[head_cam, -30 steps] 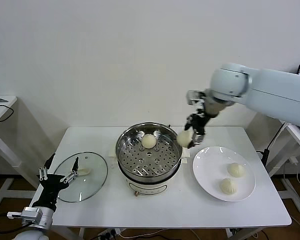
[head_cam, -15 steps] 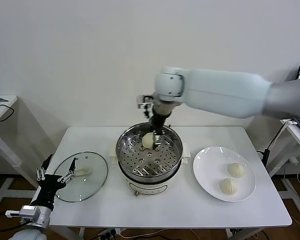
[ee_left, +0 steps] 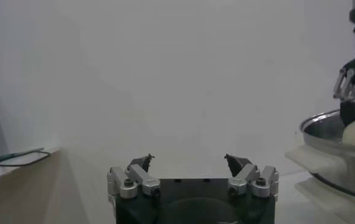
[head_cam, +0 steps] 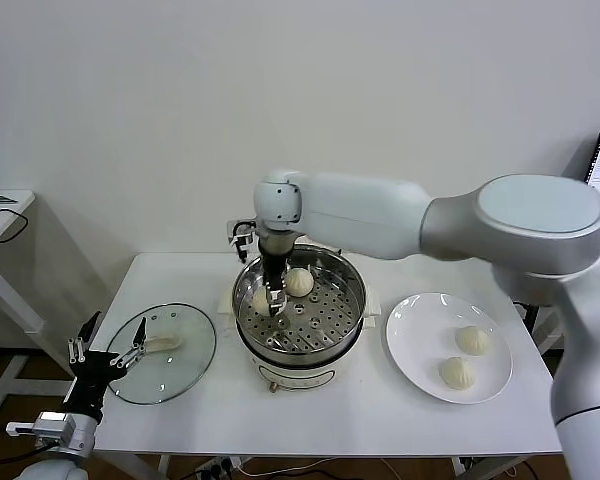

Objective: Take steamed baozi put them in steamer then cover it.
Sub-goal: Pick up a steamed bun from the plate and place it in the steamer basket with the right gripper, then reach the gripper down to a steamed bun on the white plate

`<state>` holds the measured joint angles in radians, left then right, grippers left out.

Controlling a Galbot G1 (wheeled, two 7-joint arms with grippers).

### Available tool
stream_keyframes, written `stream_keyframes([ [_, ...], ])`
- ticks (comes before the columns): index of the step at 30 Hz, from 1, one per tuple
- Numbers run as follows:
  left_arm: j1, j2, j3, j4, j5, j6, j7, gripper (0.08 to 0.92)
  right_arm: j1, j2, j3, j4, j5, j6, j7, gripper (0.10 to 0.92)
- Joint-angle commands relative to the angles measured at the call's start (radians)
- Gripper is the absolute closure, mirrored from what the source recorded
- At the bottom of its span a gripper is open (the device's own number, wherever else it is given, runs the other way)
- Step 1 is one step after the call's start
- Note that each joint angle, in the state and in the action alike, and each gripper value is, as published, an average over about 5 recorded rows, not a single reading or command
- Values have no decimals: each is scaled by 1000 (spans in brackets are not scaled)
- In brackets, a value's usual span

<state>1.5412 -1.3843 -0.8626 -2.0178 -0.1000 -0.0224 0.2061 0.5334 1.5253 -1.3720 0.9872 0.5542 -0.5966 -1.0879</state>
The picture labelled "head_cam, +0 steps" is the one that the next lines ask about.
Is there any white steamed baozi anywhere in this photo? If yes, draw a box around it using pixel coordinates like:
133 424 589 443
454 325 492 355
438 355 476 391
284 267 315 297
252 288 280 316

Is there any white round plate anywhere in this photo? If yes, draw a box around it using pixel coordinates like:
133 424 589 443
384 292 514 405

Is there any white electric cooker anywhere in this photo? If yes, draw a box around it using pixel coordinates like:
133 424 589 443
219 314 376 396

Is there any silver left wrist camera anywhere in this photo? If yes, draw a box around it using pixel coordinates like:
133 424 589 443
5 410 77 444

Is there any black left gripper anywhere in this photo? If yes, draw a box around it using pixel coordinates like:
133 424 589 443
62 310 149 417

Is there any stainless steel steamer basket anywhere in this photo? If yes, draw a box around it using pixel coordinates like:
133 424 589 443
214 243 381 354

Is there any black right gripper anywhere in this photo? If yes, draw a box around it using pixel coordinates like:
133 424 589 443
261 249 289 316

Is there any white power strip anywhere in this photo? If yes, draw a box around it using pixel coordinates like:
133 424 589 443
197 457 244 476

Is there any white side table with tool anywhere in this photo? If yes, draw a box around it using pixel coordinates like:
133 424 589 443
0 189 46 426

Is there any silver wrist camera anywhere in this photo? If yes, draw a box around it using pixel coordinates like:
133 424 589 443
224 218 256 265
5 410 77 444

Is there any glass pot lid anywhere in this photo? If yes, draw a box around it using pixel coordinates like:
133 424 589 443
107 302 217 406

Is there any white side table with laptop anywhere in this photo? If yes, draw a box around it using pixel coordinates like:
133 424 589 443
522 304 566 371

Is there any black looped cable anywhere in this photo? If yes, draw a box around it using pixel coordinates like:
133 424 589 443
0 207 29 246

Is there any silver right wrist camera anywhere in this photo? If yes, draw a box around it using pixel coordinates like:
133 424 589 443
224 218 256 265

